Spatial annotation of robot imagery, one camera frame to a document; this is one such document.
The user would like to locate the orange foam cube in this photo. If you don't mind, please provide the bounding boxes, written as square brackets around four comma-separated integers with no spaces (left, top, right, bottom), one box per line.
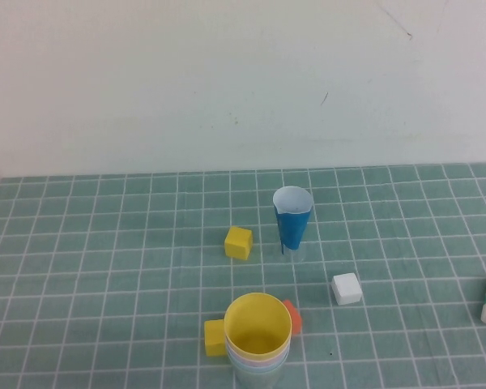
[283,299,304,336]

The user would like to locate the clear plastic cup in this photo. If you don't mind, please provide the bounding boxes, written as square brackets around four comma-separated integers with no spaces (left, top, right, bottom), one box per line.
[272,186,314,261]

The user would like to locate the blue paper cone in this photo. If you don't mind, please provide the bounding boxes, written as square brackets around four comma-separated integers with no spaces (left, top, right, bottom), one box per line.
[272,186,313,255]

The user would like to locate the pink plastic cup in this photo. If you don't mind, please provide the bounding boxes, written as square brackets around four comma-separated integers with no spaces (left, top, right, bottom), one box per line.
[225,347,291,365]

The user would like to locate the yellow plastic cup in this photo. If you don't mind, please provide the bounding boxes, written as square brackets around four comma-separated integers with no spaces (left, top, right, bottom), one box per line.
[224,292,293,358]

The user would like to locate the white foam cube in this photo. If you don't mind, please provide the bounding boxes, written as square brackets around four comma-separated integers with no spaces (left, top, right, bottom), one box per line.
[330,272,364,307]

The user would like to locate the teal grid tablecloth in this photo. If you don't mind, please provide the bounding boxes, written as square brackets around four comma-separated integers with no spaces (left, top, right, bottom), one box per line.
[0,161,486,389]

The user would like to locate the green plastic cup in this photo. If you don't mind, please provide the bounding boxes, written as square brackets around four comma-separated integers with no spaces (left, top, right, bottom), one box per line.
[231,361,288,389]

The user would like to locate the yellow foam cube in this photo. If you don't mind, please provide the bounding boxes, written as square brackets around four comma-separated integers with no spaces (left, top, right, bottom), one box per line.
[224,225,254,261]
[203,318,228,357]

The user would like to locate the light blue plastic cup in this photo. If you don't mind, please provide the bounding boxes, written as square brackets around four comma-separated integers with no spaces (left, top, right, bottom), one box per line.
[227,355,290,372]

